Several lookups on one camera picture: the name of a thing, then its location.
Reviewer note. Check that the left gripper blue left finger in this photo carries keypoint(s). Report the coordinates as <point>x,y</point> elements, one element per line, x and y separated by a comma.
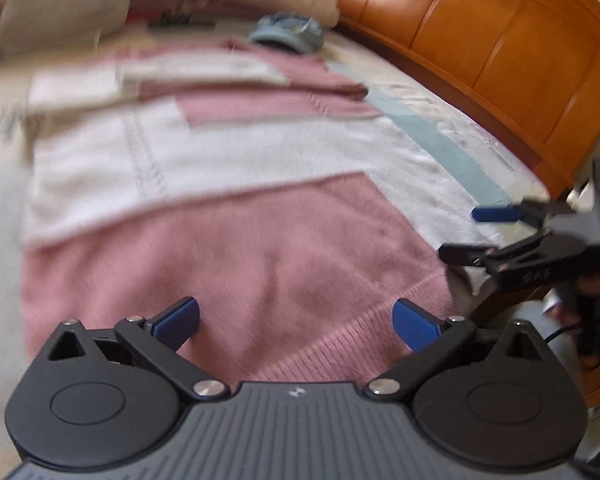
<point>154,344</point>

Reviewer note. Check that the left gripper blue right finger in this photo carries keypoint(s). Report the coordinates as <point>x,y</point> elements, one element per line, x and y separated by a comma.
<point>433,343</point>

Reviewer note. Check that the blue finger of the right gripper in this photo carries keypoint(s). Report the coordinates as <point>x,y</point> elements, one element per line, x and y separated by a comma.
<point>464,254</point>
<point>497,214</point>

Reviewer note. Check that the pink and white sweater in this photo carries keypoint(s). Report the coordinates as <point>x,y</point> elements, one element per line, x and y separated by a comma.
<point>260,183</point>

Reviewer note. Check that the person right hand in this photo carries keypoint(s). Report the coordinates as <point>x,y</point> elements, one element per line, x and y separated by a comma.
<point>577,311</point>

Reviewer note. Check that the wooden headboard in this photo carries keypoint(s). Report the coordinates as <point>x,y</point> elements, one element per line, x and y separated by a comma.
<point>528,70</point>

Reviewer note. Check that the blue baseball cap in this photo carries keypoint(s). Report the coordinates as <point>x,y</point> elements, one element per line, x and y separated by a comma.
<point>292,32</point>

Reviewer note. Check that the black phone with flower holder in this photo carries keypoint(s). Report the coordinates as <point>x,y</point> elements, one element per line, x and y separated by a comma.
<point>179,18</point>

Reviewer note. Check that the grey cat face cushion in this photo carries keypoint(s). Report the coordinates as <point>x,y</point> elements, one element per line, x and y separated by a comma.
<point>33,25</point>

